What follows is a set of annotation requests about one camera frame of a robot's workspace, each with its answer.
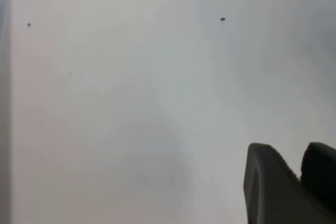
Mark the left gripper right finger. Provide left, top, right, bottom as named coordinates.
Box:
left=300, top=142, right=335, bottom=208

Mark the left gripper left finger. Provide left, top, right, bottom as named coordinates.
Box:
left=244, top=143, right=335, bottom=223

